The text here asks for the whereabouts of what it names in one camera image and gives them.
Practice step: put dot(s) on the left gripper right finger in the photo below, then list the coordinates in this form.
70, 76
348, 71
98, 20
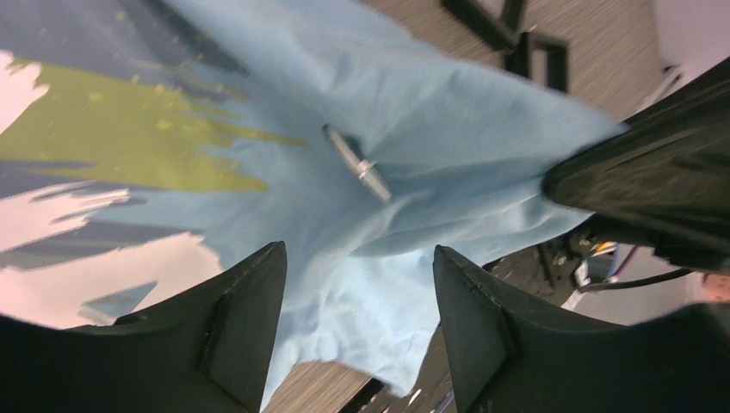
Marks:
509, 351

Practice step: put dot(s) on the light blue printed t-shirt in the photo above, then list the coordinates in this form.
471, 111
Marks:
146, 146

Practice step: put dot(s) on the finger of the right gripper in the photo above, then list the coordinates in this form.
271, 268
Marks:
664, 183

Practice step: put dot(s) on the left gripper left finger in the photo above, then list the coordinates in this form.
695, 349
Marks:
206, 349

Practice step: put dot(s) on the round portrait brooch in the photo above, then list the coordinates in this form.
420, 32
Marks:
363, 169

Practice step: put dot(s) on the black square frame box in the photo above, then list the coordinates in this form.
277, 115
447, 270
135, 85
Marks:
541, 58
499, 29

